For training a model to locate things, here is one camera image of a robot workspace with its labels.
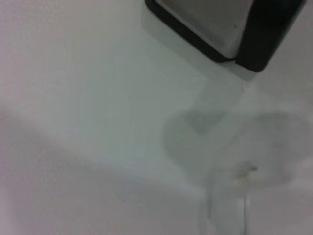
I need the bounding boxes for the clear white glasses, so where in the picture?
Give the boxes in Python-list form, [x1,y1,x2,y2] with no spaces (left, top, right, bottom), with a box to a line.
[163,109,313,235]

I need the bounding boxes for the black glasses case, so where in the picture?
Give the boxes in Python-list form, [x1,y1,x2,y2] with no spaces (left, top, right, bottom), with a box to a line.
[144,0,307,73]

